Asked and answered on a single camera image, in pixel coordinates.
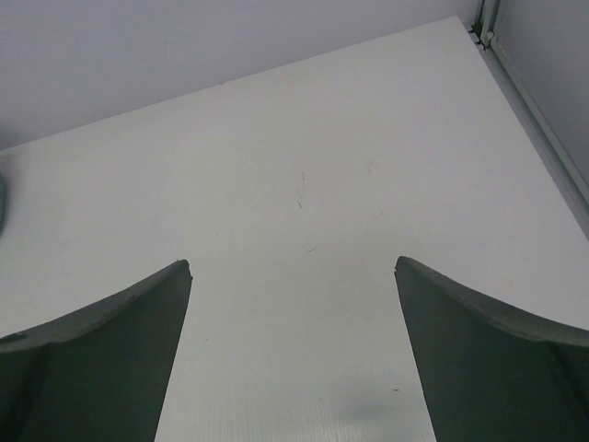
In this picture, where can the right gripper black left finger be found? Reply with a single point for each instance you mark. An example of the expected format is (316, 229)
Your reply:
(99, 373)

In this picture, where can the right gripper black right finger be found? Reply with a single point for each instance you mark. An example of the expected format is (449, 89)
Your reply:
(490, 371)

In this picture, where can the aluminium right frame post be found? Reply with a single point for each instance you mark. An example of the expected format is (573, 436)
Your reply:
(543, 48)

